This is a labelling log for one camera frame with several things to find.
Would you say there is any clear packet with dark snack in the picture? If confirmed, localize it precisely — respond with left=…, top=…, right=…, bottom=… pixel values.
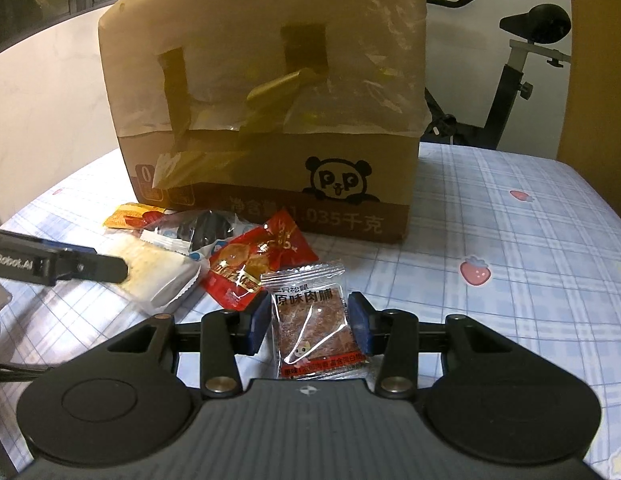
left=163, top=210, right=241, bottom=253

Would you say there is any black exercise bike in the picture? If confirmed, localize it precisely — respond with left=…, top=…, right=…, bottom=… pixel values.
left=423, top=0, right=574, bottom=151

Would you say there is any clear jerky packet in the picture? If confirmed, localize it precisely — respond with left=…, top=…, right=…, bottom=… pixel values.
left=260, top=259, right=367, bottom=380

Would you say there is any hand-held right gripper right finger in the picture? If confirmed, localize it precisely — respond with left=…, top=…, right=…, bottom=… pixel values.
left=348, top=292, right=511, bottom=397

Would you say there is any white pastry packet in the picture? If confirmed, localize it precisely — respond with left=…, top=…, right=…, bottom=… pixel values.
left=90, top=237, right=204, bottom=313

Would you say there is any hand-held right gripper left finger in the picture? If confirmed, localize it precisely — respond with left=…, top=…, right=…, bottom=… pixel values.
left=105, top=291, right=272, bottom=398

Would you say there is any small white blue packet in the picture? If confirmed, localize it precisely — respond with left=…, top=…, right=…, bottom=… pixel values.
left=140, top=227, right=191, bottom=253

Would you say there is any red snack packet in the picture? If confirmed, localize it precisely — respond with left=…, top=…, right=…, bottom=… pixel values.
left=200, top=210, right=320, bottom=311

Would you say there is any yellow snack packet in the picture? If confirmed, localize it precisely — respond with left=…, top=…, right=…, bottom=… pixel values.
left=103, top=202, right=168, bottom=231

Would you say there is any wooden wardrobe panel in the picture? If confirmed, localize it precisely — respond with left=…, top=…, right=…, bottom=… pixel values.
left=555, top=0, right=621, bottom=191

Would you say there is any black cable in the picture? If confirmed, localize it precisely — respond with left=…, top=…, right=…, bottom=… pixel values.
left=0, top=364, right=47, bottom=385

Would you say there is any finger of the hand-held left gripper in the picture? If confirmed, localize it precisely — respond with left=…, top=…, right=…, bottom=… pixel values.
left=53, top=247, right=130, bottom=286

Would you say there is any cardboard box with panda print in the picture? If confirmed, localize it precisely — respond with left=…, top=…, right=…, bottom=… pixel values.
left=98, top=0, right=431, bottom=243

